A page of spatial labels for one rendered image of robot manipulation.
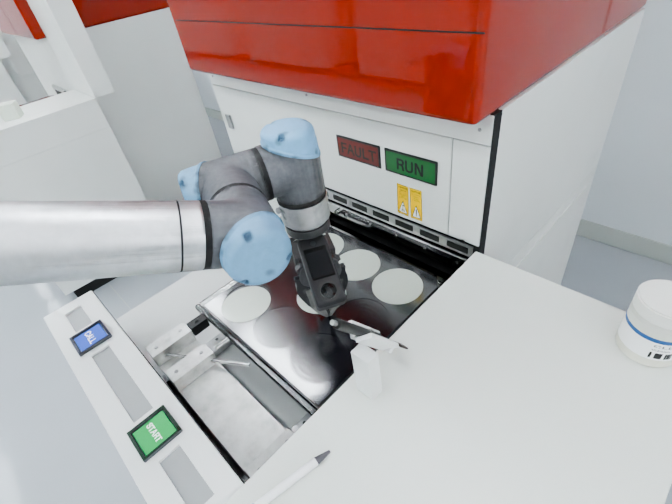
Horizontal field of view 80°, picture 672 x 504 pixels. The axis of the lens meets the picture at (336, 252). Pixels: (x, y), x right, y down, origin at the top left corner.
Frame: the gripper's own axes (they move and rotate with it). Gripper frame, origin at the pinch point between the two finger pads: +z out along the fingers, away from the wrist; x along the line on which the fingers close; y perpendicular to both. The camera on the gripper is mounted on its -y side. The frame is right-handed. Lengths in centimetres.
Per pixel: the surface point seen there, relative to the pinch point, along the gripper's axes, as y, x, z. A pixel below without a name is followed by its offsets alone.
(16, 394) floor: 93, 139, 91
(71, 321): 13.4, 46.5, -4.3
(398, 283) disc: 3.4, -15.2, 1.3
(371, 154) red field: 19.9, -17.2, -19.0
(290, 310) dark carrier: 5.0, 6.6, 1.4
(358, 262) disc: 12.8, -10.0, 1.3
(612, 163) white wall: 81, -154, 48
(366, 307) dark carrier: -0.1, -7.3, 1.4
